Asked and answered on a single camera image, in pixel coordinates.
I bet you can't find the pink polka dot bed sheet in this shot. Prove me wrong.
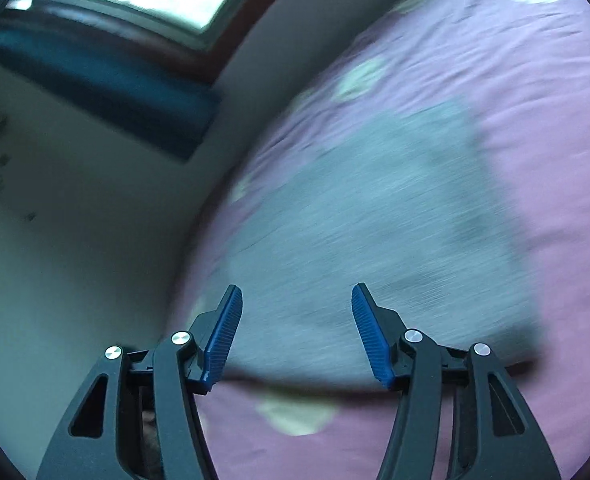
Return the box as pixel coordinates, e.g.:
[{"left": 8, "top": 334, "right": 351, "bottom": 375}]
[{"left": 165, "top": 0, "right": 590, "bottom": 480}]

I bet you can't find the wide teal curtain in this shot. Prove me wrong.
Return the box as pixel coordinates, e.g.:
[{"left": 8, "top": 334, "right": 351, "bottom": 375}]
[{"left": 0, "top": 25, "right": 223, "bottom": 163}]

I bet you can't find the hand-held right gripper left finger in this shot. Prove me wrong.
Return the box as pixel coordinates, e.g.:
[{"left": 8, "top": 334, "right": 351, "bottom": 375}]
[{"left": 36, "top": 284, "right": 243, "bottom": 480}]

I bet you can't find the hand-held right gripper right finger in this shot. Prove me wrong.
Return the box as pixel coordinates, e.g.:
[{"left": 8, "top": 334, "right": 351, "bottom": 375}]
[{"left": 351, "top": 282, "right": 563, "bottom": 480}]

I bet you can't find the grey knitted sweater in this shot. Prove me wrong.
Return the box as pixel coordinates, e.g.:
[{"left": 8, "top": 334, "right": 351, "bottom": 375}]
[{"left": 222, "top": 97, "right": 548, "bottom": 386}]

